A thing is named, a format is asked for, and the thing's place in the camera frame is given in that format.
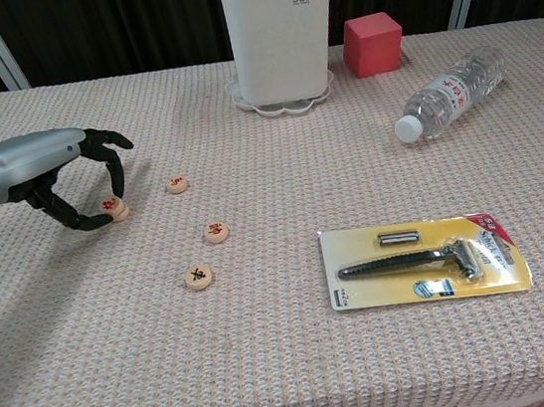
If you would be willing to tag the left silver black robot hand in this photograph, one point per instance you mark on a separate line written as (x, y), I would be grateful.
(21, 161)

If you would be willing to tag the wooden chess piece red character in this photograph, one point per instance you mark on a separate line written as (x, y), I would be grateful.
(216, 232)
(108, 204)
(177, 184)

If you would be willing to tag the wooden chess piece black character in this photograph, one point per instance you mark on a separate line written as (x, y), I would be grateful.
(198, 277)

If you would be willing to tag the white flower-shaped coaster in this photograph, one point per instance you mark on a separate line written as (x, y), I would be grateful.
(285, 110)

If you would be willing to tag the white bin with flip lid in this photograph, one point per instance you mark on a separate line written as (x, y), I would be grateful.
(281, 46)

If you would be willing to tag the beige woven tablecloth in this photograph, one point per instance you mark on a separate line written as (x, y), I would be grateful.
(273, 364)

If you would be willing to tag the yellow razor blister pack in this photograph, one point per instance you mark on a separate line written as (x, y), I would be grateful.
(357, 242)

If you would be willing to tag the red cube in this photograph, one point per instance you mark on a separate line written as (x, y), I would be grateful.
(372, 50)

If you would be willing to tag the clear plastic water bottle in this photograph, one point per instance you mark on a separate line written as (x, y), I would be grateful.
(453, 94)

